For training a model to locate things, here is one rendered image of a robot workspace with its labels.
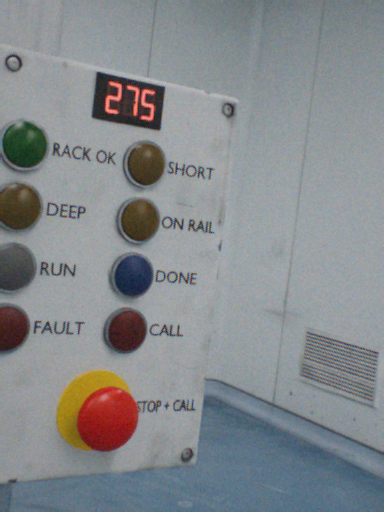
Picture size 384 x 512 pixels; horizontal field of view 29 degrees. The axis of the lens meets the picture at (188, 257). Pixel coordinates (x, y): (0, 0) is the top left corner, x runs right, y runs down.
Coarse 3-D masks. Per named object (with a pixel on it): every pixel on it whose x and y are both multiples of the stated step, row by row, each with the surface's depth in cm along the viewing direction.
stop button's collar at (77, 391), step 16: (80, 384) 46; (96, 384) 47; (112, 384) 48; (64, 400) 46; (80, 400) 46; (160, 400) 50; (176, 400) 51; (192, 400) 51; (64, 416) 46; (64, 432) 46; (80, 448) 47
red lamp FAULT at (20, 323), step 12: (0, 312) 43; (12, 312) 43; (0, 324) 43; (12, 324) 43; (24, 324) 44; (0, 336) 43; (12, 336) 43; (24, 336) 44; (0, 348) 43; (12, 348) 43
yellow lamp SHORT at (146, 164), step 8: (144, 144) 47; (152, 144) 47; (136, 152) 46; (144, 152) 46; (152, 152) 47; (160, 152) 47; (128, 160) 46; (136, 160) 46; (144, 160) 46; (152, 160) 47; (160, 160) 47; (128, 168) 46; (136, 168) 46; (144, 168) 47; (152, 168) 47; (160, 168) 47; (136, 176) 46; (144, 176) 47; (152, 176) 47; (160, 176) 47; (144, 184) 47; (152, 184) 47
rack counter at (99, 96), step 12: (96, 84) 45; (132, 84) 46; (144, 84) 47; (96, 96) 45; (96, 108) 45; (156, 108) 47; (120, 120) 46; (132, 120) 46; (144, 120) 47; (156, 120) 47
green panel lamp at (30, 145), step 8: (8, 128) 42; (16, 128) 42; (24, 128) 42; (32, 128) 43; (8, 136) 42; (16, 136) 42; (24, 136) 42; (32, 136) 43; (40, 136) 43; (8, 144) 42; (16, 144) 42; (24, 144) 42; (32, 144) 43; (40, 144) 43; (8, 152) 42; (16, 152) 42; (24, 152) 42; (32, 152) 43; (40, 152) 43; (16, 160) 42; (24, 160) 42; (32, 160) 43; (40, 160) 43
